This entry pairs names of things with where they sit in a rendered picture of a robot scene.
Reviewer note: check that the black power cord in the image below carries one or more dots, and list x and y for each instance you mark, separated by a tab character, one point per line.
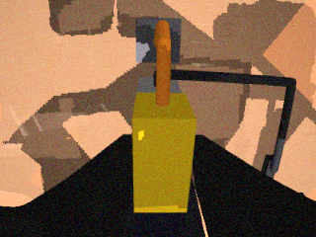
149	86

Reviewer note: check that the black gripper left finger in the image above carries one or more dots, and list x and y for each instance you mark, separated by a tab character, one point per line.
93	202

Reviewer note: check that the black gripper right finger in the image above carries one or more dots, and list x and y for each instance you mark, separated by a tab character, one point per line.
237	200

